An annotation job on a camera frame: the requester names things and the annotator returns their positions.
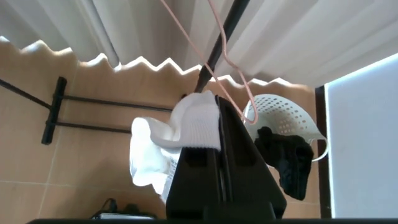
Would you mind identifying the black garment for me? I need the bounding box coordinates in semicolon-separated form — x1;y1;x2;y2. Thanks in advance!
254;126;315;202

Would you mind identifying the black clothes rack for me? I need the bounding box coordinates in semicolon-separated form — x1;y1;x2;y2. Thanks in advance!
0;0;251;146

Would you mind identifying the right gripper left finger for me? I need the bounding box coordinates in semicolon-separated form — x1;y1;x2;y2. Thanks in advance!
166;147;233;219

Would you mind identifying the beige curtain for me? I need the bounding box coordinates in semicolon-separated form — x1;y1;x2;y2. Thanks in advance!
0;0;398;88

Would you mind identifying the pink clothes hanger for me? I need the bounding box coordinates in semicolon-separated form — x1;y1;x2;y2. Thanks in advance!
160;0;259;125

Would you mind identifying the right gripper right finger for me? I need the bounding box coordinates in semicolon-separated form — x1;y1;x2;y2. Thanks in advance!
216;95;287;219

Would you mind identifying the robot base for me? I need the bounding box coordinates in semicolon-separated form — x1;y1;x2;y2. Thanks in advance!
90;197;158;220

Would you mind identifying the white laundry basket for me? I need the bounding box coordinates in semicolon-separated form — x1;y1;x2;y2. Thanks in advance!
242;93;330;162

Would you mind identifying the white printed t-shirt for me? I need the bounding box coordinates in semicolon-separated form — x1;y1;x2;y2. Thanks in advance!
129;90;222;203

